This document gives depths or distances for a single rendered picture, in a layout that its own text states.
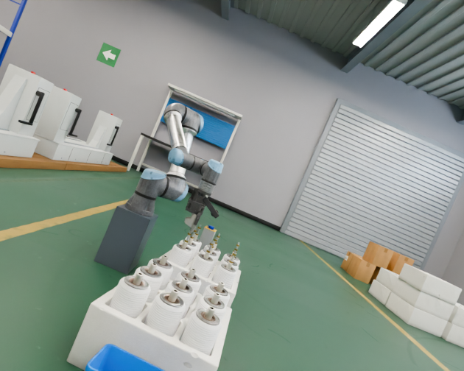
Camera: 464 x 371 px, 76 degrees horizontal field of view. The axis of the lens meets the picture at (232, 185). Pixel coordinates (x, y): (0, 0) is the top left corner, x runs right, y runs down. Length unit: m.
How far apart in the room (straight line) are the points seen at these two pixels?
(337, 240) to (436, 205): 2.24
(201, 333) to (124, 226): 0.82
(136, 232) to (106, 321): 0.69
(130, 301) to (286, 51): 6.52
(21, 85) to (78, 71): 4.30
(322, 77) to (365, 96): 1.00
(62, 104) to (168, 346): 3.09
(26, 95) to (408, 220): 6.91
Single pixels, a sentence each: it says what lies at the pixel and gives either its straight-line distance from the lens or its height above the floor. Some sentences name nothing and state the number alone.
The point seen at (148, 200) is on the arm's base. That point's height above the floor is 0.38.
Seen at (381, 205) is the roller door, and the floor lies 1.38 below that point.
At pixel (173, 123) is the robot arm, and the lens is 1.60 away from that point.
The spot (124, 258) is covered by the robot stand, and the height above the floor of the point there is 0.07.
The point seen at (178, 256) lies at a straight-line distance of 1.46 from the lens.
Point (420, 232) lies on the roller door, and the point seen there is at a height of 1.16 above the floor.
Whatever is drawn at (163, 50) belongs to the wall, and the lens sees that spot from 7.08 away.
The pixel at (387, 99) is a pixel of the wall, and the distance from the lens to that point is 7.47.
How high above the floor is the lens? 0.65
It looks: 1 degrees down
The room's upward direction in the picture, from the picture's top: 23 degrees clockwise
